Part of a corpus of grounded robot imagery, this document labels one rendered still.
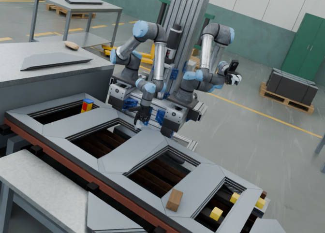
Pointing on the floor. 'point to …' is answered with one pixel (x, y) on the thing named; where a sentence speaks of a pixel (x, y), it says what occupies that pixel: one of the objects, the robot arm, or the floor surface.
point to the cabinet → (306, 48)
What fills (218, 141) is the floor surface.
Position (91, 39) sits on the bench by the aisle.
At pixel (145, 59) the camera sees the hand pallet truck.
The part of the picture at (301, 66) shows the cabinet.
